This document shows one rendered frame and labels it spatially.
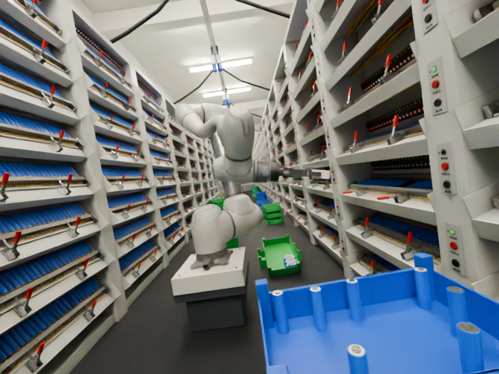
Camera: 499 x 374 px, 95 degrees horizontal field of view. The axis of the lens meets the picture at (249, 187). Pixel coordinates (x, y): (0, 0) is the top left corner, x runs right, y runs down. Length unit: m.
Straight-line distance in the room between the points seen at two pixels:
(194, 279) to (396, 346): 0.82
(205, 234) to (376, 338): 0.82
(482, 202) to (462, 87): 0.25
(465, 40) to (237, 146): 0.58
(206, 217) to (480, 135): 0.92
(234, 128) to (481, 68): 0.59
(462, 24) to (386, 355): 0.64
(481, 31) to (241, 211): 0.97
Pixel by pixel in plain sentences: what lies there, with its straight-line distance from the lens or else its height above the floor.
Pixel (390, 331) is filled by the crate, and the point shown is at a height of 0.40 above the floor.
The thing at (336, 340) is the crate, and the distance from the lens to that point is 0.42.
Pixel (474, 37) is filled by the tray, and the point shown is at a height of 0.86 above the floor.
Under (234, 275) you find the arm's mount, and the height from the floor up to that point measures 0.25.
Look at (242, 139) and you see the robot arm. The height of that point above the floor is 0.78.
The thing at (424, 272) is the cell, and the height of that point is 0.47.
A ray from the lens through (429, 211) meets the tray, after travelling 0.78.
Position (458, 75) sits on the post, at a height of 0.80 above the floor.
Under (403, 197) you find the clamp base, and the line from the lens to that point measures 0.89.
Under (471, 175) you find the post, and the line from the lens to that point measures 0.69.
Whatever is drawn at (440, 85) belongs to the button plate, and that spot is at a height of 0.79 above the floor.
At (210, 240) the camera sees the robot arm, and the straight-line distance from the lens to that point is 1.10.
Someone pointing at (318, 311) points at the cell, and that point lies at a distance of 0.42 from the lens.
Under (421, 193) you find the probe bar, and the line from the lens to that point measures 0.87.
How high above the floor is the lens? 0.66
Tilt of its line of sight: 3 degrees down
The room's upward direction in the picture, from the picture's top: 9 degrees counter-clockwise
